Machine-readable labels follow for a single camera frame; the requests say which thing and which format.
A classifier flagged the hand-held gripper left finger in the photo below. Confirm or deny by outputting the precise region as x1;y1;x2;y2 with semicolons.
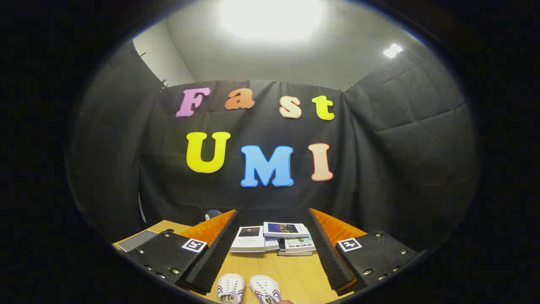
127;209;239;295

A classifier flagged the grey fabric storage box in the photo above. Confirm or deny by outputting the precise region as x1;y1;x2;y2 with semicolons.
117;229;159;253

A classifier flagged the blue cover book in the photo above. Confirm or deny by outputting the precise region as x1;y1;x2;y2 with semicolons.
263;222;311;239

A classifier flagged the grey cover book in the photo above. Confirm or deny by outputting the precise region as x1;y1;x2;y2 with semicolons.
278;239;315;257

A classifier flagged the large ceiling light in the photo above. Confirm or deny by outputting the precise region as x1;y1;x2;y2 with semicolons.
219;0;326;42

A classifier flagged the small ceiling light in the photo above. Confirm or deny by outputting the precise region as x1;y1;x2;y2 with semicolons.
383;43;404;59

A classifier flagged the white striped canvas shoe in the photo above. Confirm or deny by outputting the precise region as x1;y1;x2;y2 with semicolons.
249;275;282;304
216;274;246;304

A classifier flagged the pale green cover book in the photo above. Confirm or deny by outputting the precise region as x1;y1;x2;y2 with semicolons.
285;236;316;253

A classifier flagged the white book dark photo cover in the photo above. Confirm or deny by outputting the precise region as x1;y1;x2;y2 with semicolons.
229;226;266;253

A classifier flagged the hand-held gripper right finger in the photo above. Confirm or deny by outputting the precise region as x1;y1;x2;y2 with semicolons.
305;208;418;293

